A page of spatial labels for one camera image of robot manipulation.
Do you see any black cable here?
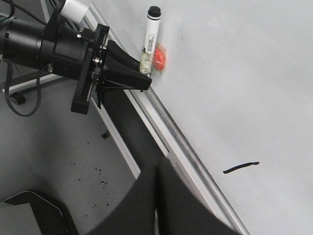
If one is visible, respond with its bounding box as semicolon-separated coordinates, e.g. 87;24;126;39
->
4;58;49;117

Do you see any white whiteboard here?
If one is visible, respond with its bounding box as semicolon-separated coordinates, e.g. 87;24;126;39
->
93;0;313;235

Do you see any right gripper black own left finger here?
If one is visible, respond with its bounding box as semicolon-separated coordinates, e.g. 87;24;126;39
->
3;189;79;235

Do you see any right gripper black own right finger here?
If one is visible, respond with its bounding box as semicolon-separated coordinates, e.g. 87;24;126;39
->
90;158;237;235

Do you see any white whiteboard marker with magnet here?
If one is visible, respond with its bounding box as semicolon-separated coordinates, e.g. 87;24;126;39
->
139;6;166;75

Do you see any black caster wheel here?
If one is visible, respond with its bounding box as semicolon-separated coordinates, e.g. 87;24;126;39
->
10;92;26;105

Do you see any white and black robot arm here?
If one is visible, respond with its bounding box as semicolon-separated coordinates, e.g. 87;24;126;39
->
0;0;235;235

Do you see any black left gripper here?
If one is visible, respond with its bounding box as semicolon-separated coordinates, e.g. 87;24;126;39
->
40;7;152;114

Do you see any aluminium whiteboard tray rail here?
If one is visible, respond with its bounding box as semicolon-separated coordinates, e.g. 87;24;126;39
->
84;0;251;235

